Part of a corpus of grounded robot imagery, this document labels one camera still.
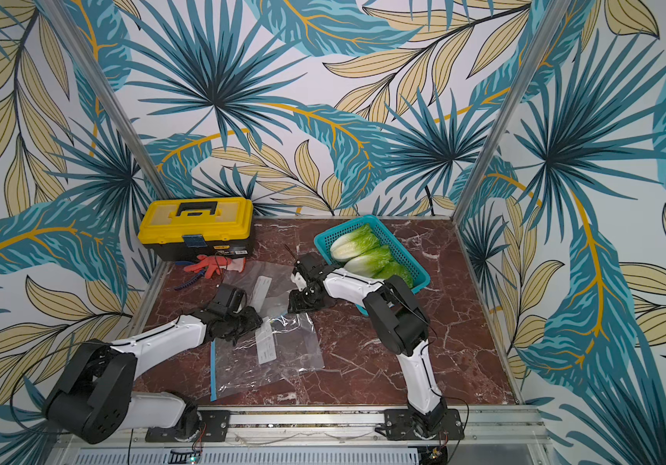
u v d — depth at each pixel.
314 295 0.77
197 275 1.00
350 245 1.00
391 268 0.91
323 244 1.03
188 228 0.97
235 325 0.76
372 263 0.96
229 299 0.71
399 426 0.74
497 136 0.93
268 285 0.98
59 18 0.68
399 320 0.53
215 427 0.73
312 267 0.78
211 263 1.00
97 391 0.42
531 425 0.76
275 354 0.85
